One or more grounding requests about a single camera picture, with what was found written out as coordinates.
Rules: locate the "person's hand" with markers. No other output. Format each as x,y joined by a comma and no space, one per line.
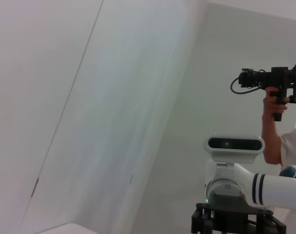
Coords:
269,104

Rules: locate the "black camera gimbal rig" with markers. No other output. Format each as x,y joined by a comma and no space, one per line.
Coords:
279,78

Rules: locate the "person's forearm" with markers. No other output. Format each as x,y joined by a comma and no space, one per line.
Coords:
269,136

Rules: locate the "person's white shirt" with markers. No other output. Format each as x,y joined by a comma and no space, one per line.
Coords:
294,146

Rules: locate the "blue garment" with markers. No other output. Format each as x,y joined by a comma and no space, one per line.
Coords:
289,171

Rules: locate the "white robot head camera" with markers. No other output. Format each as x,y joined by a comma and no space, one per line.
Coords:
235,146

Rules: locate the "black torso bracket frame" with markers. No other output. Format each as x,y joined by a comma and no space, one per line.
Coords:
225,219

